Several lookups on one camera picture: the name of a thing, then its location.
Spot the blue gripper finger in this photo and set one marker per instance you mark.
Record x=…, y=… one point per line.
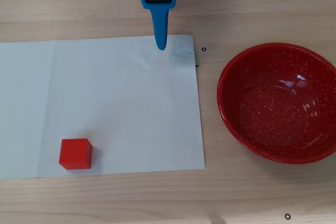
x=160, y=30

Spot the white paper sheet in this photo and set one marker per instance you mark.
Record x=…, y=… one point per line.
x=118, y=108

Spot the red cube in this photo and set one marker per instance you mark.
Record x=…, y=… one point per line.
x=74, y=154

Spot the red speckled bowl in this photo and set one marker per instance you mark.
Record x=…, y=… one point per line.
x=278, y=108

